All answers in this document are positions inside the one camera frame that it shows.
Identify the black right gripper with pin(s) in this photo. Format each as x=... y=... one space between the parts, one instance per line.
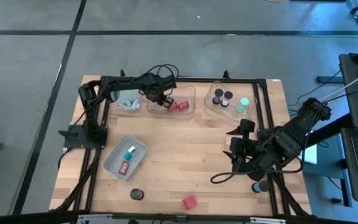
x=244 y=149

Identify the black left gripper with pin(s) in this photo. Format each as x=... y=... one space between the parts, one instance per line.
x=155 y=91

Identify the red plastic block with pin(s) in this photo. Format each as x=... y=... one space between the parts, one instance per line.
x=190 y=202
x=173 y=107
x=184 y=105

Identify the mint green hourglass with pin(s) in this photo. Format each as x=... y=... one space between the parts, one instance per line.
x=244 y=101

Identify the white sand hourglass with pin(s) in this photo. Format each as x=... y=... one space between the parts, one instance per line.
x=228 y=95

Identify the blue sand hourglass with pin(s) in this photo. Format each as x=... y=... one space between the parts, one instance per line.
x=263 y=186
x=218 y=92

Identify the small white silver box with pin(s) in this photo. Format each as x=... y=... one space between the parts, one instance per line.
x=132 y=149

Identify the red sand hourglass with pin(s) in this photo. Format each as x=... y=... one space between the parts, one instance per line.
x=136 y=194

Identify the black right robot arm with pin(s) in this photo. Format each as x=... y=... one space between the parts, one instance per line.
x=291 y=137

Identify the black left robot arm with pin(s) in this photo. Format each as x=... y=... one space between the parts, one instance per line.
x=126 y=84

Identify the clear plastic bin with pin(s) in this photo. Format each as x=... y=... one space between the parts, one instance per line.
x=185 y=93
x=232 y=116

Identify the clear plastic bag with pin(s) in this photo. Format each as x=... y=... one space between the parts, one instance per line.
x=134 y=105

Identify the white label sticker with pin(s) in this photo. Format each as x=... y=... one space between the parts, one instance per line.
x=277 y=80

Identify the red printed pack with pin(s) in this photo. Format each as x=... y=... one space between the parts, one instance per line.
x=124 y=168

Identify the white paper sheet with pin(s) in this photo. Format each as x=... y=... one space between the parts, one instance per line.
x=311 y=155

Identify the grey plastic bin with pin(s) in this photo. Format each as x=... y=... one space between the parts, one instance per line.
x=113 y=161

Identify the grey desk base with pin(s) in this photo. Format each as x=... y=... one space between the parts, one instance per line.
x=322 y=171

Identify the black rig beam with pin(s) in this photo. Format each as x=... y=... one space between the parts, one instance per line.
x=26 y=217

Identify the black aluminium table frame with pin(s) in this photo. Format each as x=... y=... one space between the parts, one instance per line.
x=197 y=80

